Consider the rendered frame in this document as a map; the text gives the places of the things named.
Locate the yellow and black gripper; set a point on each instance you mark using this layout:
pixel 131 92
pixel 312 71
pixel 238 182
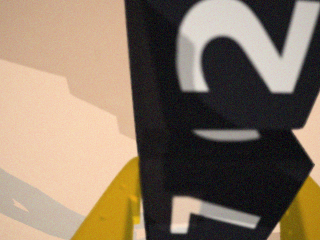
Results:
pixel 118 209

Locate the black cube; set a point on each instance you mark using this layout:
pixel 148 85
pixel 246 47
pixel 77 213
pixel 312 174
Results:
pixel 226 64
pixel 219 184

